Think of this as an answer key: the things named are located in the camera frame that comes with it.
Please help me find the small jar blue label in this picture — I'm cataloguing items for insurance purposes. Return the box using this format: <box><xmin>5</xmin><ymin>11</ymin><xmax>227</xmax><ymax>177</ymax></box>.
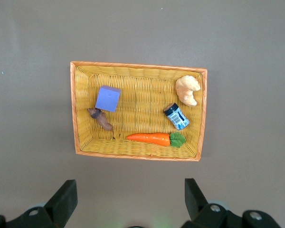
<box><xmin>163</xmin><ymin>102</ymin><xmax>190</xmax><ymax>131</ymax></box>

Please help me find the yellow wicker tray orange rim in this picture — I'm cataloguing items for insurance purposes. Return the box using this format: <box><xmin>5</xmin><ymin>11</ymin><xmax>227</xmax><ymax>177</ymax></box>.
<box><xmin>69</xmin><ymin>60</ymin><xmax>208</xmax><ymax>162</ymax></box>

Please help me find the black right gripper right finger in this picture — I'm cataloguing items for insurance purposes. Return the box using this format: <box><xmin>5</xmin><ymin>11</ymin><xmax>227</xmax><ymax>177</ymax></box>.
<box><xmin>180</xmin><ymin>178</ymin><xmax>282</xmax><ymax>228</ymax></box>

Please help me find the brown root piece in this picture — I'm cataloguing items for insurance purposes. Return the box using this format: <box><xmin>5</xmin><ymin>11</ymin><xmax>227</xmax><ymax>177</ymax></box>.
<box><xmin>87</xmin><ymin>107</ymin><xmax>115</xmax><ymax>140</ymax></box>

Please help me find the brown table cover cloth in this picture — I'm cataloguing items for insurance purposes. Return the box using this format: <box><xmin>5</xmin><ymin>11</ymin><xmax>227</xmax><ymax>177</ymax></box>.
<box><xmin>0</xmin><ymin>0</ymin><xmax>285</xmax><ymax>228</ymax></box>

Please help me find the orange toy carrot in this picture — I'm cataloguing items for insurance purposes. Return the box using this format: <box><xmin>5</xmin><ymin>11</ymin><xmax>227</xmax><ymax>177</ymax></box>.
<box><xmin>126</xmin><ymin>132</ymin><xmax>187</xmax><ymax>149</ymax></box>

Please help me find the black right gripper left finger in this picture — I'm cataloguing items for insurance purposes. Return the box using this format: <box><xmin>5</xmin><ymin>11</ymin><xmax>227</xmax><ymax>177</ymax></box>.
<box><xmin>0</xmin><ymin>179</ymin><xmax>78</xmax><ymax>228</ymax></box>

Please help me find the beige toy croissant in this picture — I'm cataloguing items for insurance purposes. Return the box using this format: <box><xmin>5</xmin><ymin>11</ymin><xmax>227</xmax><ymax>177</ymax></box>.
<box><xmin>175</xmin><ymin>75</ymin><xmax>202</xmax><ymax>107</ymax></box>

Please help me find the purple foam cube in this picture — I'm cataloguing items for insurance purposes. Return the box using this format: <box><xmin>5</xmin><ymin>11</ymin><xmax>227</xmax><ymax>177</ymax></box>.
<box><xmin>95</xmin><ymin>85</ymin><xmax>122</xmax><ymax>113</ymax></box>

